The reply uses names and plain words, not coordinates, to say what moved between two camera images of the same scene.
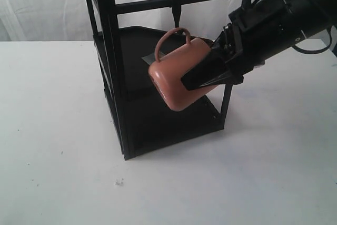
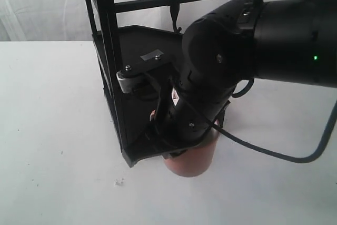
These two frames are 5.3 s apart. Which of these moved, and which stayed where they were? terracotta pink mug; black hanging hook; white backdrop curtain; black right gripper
Moved: black right gripper; terracotta pink mug
Stayed: black hanging hook; white backdrop curtain
